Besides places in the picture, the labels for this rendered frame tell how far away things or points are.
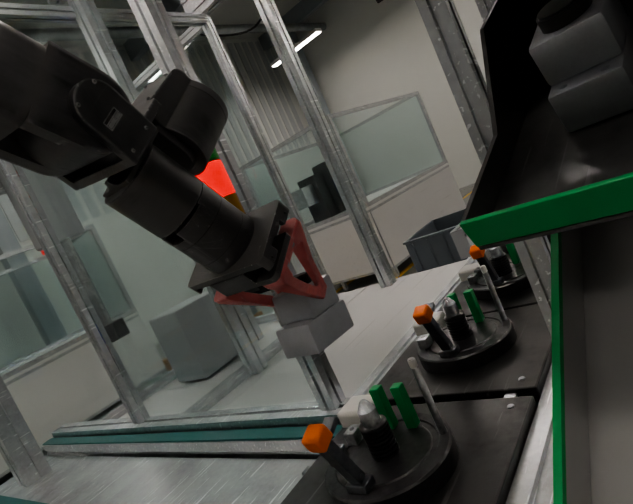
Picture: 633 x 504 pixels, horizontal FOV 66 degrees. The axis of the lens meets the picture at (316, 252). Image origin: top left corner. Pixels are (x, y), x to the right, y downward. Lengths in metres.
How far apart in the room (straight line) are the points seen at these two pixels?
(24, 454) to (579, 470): 1.26
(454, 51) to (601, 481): 0.31
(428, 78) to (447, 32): 11.53
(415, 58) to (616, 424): 11.76
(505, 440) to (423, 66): 11.57
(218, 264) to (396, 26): 11.91
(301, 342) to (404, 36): 11.80
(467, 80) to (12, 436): 1.28
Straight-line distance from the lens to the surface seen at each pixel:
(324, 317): 0.46
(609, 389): 0.40
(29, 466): 1.44
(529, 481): 0.50
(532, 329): 0.74
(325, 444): 0.46
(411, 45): 12.08
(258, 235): 0.40
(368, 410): 0.52
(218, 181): 0.67
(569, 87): 0.35
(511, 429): 0.55
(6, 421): 1.43
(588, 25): 0.34
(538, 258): 0.42
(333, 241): 5.87
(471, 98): 0.41
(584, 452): 0.39
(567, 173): 0.33
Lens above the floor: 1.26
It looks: 6 degrees down
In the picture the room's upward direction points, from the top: 24 degrees counter-clockwise
